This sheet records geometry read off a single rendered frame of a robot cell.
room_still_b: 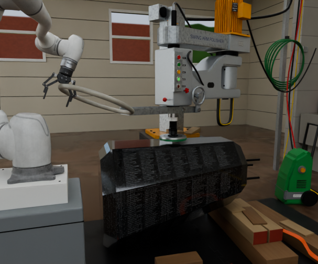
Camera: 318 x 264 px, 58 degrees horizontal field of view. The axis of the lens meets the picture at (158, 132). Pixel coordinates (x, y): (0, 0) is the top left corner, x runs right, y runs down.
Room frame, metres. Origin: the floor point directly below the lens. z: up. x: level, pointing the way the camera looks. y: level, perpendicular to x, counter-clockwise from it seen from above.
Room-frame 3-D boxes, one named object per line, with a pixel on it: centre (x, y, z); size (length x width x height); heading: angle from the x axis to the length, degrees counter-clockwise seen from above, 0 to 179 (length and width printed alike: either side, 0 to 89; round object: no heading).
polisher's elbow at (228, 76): (2.67, -0.62, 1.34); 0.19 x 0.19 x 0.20
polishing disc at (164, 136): (2.25, -0.11, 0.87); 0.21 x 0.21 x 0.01
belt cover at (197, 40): (2.47, -0.38, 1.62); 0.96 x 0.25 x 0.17; 130
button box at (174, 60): (2.11, -0.13, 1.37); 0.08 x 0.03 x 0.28; 130
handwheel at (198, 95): (2.23, -0.28, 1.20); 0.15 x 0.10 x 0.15; 130
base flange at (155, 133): (3.12, -0.14, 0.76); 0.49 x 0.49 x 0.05; 16
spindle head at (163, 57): (2.30, -0.17, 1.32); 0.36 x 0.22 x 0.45; 130
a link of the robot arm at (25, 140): (1.21, 0.56, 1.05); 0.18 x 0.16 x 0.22; 84
